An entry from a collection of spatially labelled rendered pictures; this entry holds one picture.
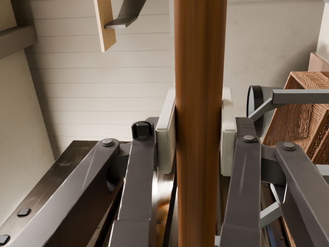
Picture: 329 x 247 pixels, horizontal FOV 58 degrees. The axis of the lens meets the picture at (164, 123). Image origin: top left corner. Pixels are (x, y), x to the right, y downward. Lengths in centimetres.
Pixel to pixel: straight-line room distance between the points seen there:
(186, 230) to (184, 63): 13
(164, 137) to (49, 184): 162
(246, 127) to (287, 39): 345
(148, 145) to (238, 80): 353
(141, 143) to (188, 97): 4
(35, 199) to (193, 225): 149
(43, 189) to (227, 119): 161
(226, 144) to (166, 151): 3
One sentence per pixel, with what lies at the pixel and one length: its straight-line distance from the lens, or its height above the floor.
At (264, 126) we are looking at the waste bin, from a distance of 311.
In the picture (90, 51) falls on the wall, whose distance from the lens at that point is 382.
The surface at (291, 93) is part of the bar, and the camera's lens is 111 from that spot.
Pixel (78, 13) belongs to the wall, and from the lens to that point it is 377.
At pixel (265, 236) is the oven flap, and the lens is 130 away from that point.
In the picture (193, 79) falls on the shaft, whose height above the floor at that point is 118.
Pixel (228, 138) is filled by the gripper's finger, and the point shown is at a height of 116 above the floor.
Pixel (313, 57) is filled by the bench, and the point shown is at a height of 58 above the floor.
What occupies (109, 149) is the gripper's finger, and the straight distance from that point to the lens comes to 15.
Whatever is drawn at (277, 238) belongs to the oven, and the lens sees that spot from 137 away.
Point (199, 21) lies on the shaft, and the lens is 17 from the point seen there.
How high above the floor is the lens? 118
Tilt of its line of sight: 8 degrees up
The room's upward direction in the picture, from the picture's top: 89 degrees counter-clockwise
